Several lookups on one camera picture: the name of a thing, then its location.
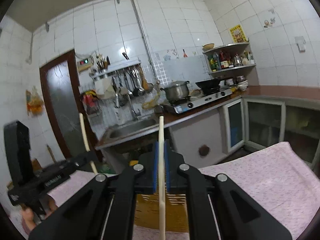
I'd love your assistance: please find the wire basket with red bags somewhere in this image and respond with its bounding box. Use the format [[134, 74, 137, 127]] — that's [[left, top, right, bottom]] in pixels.
[[80, 90, 103, 117]]

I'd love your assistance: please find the cream wall control box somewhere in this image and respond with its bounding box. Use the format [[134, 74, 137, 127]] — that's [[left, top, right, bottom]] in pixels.
[[77, 56, 95, 72]]

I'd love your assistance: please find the person's left hand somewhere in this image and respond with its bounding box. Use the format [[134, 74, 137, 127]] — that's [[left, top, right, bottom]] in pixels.
[[21, 197, 60, 232]]

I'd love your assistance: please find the pink patterned tablecloth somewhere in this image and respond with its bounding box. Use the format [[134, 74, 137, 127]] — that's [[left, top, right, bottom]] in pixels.
[[46, 141, 317, 240]]

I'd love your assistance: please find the grey wall pipe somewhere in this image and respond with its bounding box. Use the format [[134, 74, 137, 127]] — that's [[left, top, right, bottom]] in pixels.
[[130, 0, 157, 80]]

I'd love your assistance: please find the yellow wall poster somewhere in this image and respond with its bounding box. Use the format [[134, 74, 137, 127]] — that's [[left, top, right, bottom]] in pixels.
[[229, 24, 247, 43]]

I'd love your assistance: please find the steel corner shelf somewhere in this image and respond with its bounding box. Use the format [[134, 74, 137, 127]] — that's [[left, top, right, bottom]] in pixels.
[[202, 42, 257, 75]]

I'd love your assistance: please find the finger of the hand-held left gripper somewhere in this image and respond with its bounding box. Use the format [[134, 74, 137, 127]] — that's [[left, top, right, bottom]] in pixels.
[[65, 152, 97, 173]]

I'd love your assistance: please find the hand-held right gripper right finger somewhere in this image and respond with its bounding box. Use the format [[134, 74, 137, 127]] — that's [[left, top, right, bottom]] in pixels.
[[164, 140, 293, 240]]

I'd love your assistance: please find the black wok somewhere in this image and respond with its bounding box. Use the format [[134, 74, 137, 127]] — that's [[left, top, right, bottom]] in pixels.
[[195, 79, 222, 92]]

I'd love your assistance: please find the steel kitchen sink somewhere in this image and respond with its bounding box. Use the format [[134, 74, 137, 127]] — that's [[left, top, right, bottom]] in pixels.
[[95, 117, 160, 150]]

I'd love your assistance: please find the wooden stick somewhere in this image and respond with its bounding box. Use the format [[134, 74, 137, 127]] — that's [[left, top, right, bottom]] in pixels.
[[46, 144, 56, 163]]

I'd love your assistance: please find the steel chopstick cup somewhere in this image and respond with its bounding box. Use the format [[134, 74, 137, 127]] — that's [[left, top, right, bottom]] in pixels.
[[96, 52, 110, 70]]

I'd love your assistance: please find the steel faucet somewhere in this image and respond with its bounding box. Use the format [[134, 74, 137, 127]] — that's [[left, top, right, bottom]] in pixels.
[[126, 92, 139, 120]]

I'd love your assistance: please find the steel utensil wall rack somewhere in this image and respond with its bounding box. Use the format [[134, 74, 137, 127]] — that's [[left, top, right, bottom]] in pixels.
[[90, 59, 142, 80]]

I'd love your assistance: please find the stack of white bowls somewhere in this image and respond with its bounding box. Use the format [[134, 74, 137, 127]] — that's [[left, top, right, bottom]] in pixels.
[[236, 76, 249, 91]]

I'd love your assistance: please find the brown framed glass door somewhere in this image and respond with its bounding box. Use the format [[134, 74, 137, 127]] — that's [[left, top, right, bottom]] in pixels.
[[39, 49, 100, 159]]

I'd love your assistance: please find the yellow plastic utensil holder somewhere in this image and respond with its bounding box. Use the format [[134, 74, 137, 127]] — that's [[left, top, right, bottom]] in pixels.
[[134, 192, 188, 232]]

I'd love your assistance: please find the steel cooking pot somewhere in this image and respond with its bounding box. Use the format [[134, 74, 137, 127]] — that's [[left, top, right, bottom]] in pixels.
[[161, 80, 190, 102]]

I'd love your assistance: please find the white wall socket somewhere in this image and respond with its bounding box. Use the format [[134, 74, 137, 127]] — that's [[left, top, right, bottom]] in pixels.
[[294, 36, 307, 53]]

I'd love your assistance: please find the steel gas stove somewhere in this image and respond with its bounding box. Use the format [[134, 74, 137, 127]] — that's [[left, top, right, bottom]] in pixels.
[[162, 87, 238, 114]]

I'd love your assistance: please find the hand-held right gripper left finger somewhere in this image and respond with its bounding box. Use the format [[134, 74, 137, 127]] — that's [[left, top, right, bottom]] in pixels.
[[28, 141, 160, 240]]

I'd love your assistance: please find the white hanging cloth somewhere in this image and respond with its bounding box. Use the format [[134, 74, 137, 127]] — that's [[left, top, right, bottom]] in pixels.
[[94, 78, 114, 99]]

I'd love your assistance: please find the cream chopstick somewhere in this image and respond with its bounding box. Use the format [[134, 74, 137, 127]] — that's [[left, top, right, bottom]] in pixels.
[[159, 115, 166, 240], [78, 112, 98, 174]]

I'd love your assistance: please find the glass door base cabinet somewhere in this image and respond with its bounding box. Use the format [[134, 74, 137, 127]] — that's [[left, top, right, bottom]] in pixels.
[[220, 97, 320, 163]]

